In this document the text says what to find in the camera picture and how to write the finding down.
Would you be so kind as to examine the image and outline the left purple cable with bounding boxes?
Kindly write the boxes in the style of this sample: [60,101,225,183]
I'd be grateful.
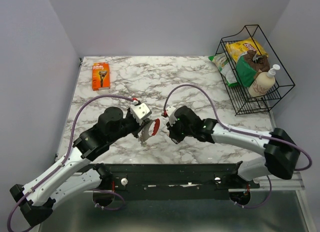
[6,95,138,232]

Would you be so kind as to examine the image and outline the brown crumpled cloth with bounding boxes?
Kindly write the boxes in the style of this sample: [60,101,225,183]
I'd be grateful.
[243,50,270,72]

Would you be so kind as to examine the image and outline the aluminium rail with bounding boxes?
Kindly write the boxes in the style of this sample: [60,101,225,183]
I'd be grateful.
[228,171,307,192]

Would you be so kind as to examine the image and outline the black wire basket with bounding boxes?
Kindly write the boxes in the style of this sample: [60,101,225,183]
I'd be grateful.
[216,25,295,115]

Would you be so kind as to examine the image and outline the cream lotion pump bottle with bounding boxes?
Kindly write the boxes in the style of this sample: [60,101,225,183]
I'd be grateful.
[248,64,281,97]

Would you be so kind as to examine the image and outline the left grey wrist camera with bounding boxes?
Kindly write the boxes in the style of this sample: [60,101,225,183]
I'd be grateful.
[130,103,152,124]

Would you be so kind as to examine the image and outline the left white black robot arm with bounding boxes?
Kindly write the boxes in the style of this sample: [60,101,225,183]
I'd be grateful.
[10,103,152,227]

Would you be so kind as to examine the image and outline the purple cable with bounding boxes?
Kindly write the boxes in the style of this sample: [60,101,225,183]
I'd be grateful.
[6,95,138,232]
[162,84,313,208]

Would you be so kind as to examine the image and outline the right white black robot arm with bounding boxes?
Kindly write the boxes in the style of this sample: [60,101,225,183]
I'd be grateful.
[164,106,300,188]

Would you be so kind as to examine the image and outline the red white keyring carabiner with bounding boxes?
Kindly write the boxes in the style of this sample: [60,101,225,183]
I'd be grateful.
[139,118,161,145]

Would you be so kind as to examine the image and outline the green white snack bag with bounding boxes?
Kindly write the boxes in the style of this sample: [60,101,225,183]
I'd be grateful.
[208,53,238,87]

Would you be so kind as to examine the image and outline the orange razor box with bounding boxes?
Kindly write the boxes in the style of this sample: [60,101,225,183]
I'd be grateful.
[92,62,111,91]

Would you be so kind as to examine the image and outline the yellow chips bag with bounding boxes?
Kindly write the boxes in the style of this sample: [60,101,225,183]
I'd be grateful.
[225,38,269,63]

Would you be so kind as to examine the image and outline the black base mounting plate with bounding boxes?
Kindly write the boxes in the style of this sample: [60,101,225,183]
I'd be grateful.
[80,163,260,201]

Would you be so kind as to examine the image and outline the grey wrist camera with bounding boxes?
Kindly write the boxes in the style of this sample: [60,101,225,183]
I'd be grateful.
[130,103,152,124]
[161,106,178,126]

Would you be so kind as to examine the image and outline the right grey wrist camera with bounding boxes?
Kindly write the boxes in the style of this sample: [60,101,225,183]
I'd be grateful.
[161,106,178,126]

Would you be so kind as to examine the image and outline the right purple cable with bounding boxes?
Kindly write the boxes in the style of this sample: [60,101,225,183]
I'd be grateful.
[162,84,313,208]

